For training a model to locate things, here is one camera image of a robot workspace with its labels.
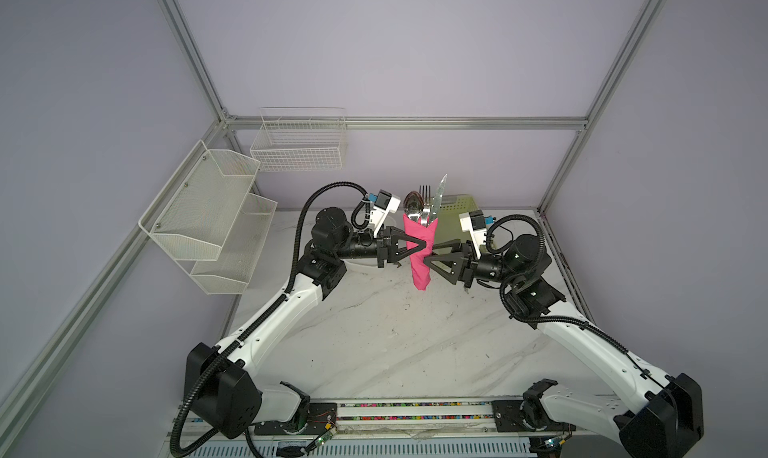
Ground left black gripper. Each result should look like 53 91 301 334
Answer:
334 224 425 267

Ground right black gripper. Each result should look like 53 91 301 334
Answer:
422 239 519 292

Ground green perforated plastic basket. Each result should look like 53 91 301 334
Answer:
434 194 479 244

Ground spoon with teal handle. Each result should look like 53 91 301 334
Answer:
403 190 424 223

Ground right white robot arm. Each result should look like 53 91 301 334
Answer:
424 234 704 457

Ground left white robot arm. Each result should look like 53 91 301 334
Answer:
172 207 427 439

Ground white plastic tray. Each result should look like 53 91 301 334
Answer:
345 259 386 274

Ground white mesh lower shelf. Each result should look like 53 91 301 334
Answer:
190 193 277 295

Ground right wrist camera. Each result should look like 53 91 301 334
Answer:
459 209 494 259

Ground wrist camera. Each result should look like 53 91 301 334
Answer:
459 209 494 259
367 190 401 237

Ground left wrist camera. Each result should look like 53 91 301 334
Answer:
367 190 401 237

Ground black corrugated cable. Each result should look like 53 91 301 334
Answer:
169 181 370 458

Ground white wire wall basket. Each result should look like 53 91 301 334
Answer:
250 108 347 172

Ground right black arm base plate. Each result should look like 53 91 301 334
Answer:
491 399 575 433

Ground aluminium front rail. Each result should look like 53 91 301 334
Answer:
169 380 658 447

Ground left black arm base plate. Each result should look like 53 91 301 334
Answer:
251 402 338 436

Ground aluminium frame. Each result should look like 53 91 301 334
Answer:
1 0 652 400

